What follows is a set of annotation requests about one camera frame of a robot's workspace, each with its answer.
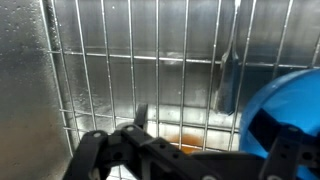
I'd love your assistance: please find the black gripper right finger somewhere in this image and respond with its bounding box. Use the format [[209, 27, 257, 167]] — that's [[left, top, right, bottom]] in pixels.
[[249, 108, 305, 180]]

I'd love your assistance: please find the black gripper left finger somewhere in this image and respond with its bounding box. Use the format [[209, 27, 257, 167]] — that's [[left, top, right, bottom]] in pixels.
[[63, 102, 158, 180]]

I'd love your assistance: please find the blue plastic bowl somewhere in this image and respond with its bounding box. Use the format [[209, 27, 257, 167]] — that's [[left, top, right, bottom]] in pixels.
[[238, 68, 320, 180]]

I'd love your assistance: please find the silver metal spoon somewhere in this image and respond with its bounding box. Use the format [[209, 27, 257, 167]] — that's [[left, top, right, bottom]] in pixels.
[[212, 0, 242, 116]]

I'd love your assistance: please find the stainless steel sink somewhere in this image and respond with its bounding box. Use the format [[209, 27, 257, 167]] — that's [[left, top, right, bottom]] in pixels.
[[0, 0, 320, 180]]

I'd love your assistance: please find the metal wire sink grid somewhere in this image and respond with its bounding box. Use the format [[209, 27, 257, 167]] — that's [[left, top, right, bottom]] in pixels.
[[39, 0, 320, 180]]

